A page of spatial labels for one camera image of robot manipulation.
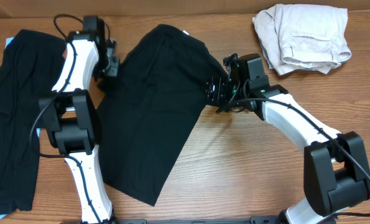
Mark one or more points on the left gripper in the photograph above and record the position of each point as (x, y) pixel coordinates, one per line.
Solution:
(112, 69)

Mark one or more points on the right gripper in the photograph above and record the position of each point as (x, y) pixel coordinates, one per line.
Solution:
(221, 95)

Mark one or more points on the black t-shirt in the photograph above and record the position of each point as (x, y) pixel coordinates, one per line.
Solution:
(150, 109)

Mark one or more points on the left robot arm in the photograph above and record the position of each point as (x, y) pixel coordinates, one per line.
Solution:
(70, 117)

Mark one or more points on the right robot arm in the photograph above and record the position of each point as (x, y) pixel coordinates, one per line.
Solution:
(336, 173)

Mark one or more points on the light blue folded garment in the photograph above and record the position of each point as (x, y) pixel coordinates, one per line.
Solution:
(264, 52)

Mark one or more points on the black garment pile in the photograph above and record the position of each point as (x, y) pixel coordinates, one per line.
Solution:
(31, 65)

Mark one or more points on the folded beige shorts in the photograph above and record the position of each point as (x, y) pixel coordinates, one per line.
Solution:
(303, 37)

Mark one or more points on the light blue cloth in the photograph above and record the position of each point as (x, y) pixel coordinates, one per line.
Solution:
(8, 41)

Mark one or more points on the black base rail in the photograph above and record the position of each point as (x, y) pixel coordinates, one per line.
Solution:
(197, 221)

